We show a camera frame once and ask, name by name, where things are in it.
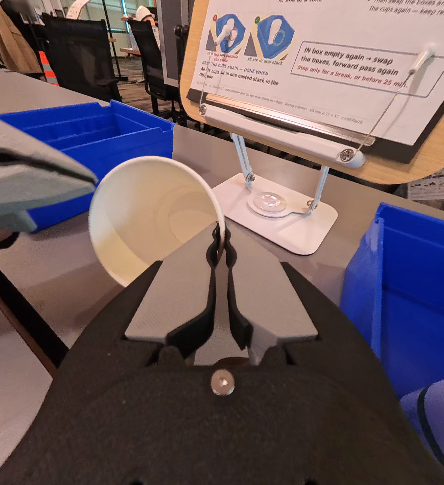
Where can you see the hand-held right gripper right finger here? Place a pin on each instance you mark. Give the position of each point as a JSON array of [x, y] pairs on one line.
[[267, 299]]

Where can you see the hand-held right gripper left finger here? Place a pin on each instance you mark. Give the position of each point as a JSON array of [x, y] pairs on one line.
[[176, 295]]

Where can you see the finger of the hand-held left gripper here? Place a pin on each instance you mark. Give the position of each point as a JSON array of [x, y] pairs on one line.
[[17, 189], [17, 140]]

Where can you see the blue plastic bin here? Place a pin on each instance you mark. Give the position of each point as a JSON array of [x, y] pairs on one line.
[[93, 140], [415, 303]]

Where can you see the white paper cup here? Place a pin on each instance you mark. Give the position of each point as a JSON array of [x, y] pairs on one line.
[[150, 212], [441, 416]]

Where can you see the orange traffic cone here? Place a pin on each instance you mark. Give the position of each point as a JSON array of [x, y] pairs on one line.
[[47, 70]]

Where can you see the wooden document stand white base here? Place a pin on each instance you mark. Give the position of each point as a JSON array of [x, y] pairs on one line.
[[282, 223]]

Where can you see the tan coat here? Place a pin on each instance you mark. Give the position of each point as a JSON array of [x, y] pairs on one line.
[[11, 41]]

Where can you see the black office chair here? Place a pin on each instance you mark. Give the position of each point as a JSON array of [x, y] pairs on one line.
[[81, 53], [146, 49]]

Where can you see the grey monitor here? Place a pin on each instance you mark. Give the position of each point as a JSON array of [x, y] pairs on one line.
[[170, 41]]

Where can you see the printed paper sheet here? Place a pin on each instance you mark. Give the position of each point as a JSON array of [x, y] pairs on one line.
[[434, 182]]

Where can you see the printed instruction sheet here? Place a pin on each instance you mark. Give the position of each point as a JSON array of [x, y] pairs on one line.
[[339, 30]]

